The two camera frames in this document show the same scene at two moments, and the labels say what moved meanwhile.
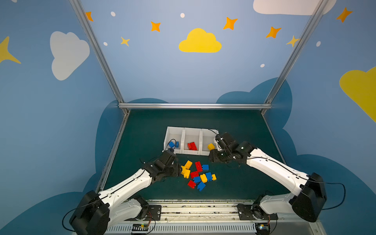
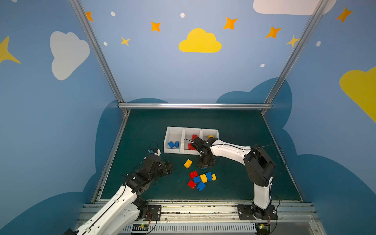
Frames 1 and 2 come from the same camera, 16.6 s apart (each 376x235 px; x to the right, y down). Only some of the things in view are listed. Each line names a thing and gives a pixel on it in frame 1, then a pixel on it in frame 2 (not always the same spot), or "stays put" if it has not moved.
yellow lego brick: x=186 y=173 → x=188 y=163
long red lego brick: x=192 y=146 stays put
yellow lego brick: x=203 y=177 stays put
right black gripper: x=219 y=155 → x=205 y=156
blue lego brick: x=172 y=145 stays put
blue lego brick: x=209 y=176 stays put
